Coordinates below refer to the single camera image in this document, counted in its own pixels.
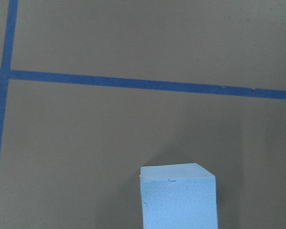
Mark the light blue foam block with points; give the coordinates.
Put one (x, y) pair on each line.
(181, 196)

